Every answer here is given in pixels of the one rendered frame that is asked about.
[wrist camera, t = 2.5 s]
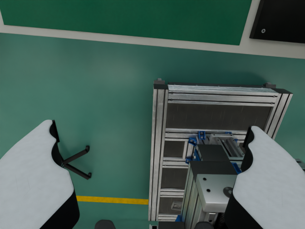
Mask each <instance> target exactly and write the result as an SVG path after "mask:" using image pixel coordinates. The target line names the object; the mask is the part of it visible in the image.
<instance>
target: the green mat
mask: <svg viewBox="0 0 305 229"><path fill-rule="evenodd" d="M251 2H252V0H0V11H1V15H2V19H3V22H4V25H15V26H25V27H35V28H46V29H56V30H71V31H81V32H92V33H102V34H113V35H127V36H137V37H148V38H159V39H169V40H183V41H194V42H204V43H215V44H225V45H240V42H241V38H242V34H243V31H244V28H245V24H246V20H247V17H248V13H249V9H250V6H251Z"/></svg>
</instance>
